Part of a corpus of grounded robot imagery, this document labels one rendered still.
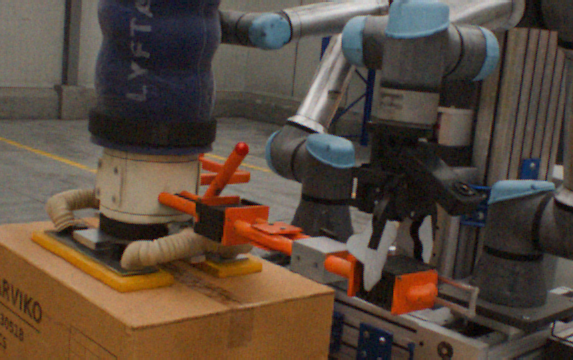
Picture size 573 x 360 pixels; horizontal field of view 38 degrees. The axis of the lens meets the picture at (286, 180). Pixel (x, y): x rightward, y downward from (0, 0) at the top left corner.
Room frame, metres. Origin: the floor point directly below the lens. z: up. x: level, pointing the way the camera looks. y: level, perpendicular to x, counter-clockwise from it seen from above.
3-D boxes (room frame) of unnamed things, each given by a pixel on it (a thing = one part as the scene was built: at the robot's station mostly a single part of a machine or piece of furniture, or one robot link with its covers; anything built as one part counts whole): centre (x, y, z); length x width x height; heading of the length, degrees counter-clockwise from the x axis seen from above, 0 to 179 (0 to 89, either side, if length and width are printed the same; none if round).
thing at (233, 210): (1.29, 0.08, 1.20); 0.10 x 0.08 x 0.06; 132
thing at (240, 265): (1.54, 0.18, 1.10); 0.34 x 0.10 x 0.05; 42
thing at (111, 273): (1.41, 0.32, 1.10); 0.34 x 0.10 x 0.05; 42
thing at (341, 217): (1.92, -0.09, 1.09); 0.15 x 0.15 x 0.10
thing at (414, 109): (1.05, -0.14, 1.43); 0.08 x 0.08 x 0.05
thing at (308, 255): (1.13, -0.06, 1.20); 0.07 x 0.07 x 0.04; 42
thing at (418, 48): (1.05, -0.14, 1.51); 0.09 x 0.08 x 0.11; 137
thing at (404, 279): (1.02, -0.15, 1.20); 0.08 x 0.07 x 0.05; 42
